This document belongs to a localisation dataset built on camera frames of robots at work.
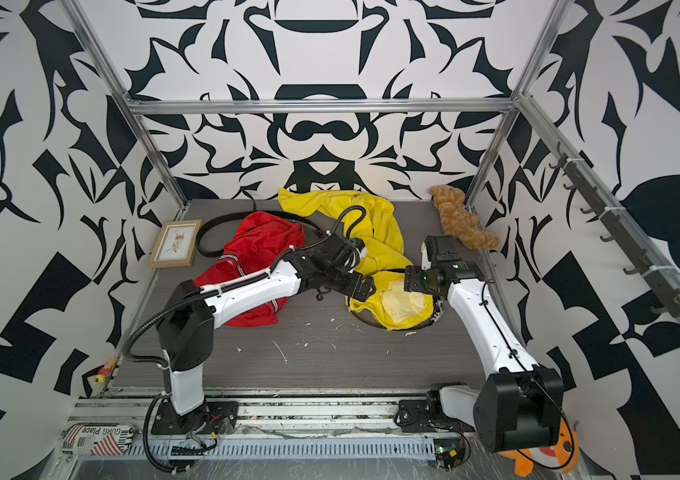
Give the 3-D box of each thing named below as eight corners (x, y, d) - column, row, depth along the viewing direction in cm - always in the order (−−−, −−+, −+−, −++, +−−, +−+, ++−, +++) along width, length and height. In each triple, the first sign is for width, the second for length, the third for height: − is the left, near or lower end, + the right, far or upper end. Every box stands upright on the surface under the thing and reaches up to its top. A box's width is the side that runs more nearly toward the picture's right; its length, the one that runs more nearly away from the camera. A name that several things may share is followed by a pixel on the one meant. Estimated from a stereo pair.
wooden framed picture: (152, 268, 104) (148, 264, 102) (165, 226, 116) (162, 221, 114) (194, 264, 105) (191, 260, 103) (203, 222, 117) (200, 218, 115)
